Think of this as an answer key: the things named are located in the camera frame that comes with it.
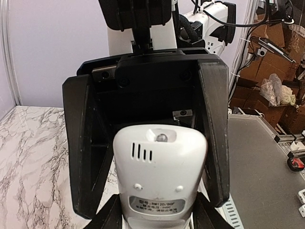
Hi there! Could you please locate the white remote control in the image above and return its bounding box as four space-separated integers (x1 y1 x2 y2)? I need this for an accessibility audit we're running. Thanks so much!
113 125 208 229

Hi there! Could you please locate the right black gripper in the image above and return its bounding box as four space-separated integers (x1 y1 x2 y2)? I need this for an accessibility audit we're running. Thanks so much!
77 49 228 130

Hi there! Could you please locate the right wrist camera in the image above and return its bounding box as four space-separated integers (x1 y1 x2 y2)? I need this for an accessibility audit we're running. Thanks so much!
99 0 172 31

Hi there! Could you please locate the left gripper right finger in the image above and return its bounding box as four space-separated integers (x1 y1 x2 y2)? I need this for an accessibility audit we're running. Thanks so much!
193 192 233 229

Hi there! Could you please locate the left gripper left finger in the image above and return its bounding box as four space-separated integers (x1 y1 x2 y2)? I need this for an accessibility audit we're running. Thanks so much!
87 194 122 229

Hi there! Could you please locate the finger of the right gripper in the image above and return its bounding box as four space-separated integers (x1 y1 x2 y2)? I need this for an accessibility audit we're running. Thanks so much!
62 74 113 219
198 61 230 208

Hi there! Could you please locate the crumpled plastic bag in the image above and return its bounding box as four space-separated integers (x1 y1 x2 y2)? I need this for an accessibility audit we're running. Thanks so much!
260 73 296 107

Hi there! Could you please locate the front aluminium rail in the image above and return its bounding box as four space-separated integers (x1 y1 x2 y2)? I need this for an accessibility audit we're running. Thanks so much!
217 196 244 229

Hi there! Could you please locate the cardboard boxes pile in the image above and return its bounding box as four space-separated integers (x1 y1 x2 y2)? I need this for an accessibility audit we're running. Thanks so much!
230 23 305 127

